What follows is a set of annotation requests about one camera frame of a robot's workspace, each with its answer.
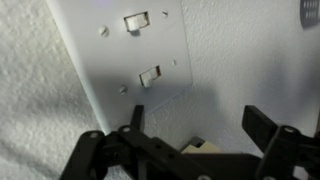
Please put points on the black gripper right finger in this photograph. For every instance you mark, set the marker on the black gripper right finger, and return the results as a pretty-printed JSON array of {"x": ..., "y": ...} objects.
[{"x": 283, "y": 146}]

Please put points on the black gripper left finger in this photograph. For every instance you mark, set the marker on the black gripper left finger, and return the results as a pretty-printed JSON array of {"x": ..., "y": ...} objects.
[{"x": 110, "y": 153}]

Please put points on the white light switch toggle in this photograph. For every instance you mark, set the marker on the white light switch toggle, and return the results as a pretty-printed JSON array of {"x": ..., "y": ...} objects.
[
  {"x": 135, "y": 22},
  {"x": 148, "y": 78}
]

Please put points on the white slotted screw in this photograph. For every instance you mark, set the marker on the white slotted screw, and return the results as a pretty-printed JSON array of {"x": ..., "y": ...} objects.
[
  {"x": 164, "y": 13},
  {"x": 104, "y": 31},
  {"x": 173, "y": 62},
  {"x": 123, "y": 89}
]

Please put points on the beige block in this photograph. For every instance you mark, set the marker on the beige block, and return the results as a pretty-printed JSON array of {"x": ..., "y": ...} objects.
[{"x": 203, "y": 148}]

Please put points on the white double switch plate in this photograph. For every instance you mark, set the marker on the white double switch plate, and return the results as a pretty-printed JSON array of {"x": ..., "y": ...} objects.
[{"x": 110, "y": 60}]

